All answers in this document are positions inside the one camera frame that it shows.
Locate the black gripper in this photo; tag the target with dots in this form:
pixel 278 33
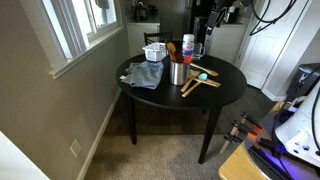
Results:
pixel 217 16

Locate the red plastic spoon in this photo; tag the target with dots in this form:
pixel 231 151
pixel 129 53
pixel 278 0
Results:
pixel 187 60

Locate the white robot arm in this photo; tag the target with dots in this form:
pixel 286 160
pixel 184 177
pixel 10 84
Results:
pixel 300 133

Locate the long wooden spoon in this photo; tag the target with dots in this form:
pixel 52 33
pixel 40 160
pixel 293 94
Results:
pixel 207 70

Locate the wooden spoon in bucket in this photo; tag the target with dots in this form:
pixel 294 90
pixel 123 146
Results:
pixel 171 50

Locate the steel bucket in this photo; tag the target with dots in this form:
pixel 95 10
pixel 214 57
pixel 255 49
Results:
pixel 178 73

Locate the clear glass mug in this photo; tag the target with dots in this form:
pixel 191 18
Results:
pixel 197 51

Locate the flat wooden spatula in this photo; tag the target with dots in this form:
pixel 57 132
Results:
pixel 211 82

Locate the white door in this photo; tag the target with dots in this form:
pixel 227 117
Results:
pixel 266 50

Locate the black chair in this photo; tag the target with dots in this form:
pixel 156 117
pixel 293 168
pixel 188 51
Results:
pixel 156 36

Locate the white plastic basket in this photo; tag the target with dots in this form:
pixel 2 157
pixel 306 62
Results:
pixel 155 52

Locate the black coffee maker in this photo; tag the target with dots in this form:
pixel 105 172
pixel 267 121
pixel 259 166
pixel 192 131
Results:
pixel 139 11

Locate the black round table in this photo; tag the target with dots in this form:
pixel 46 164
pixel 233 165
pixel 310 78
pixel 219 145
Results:
pixel 173 96

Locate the blue cloth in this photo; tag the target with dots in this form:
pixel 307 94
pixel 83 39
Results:
pixel 146 75

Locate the black bin with lid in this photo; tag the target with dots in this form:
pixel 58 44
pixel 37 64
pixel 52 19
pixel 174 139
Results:
pixel 301 80

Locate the small white paper tag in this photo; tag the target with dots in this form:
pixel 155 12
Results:
pixel 123 77

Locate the black bar clamp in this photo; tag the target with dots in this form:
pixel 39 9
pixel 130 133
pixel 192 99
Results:
pixel 231 140

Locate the light wooden bench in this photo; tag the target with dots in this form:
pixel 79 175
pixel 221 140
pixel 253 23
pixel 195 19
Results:
pixel 236 166

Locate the metal robot mounting plate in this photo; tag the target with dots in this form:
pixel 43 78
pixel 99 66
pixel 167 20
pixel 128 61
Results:
pixel 266 163

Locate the white window frame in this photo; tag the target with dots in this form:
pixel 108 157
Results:
pixel 76 36

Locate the beige wall vent plate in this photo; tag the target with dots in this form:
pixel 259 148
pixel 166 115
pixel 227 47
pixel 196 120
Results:
pixel 75 147

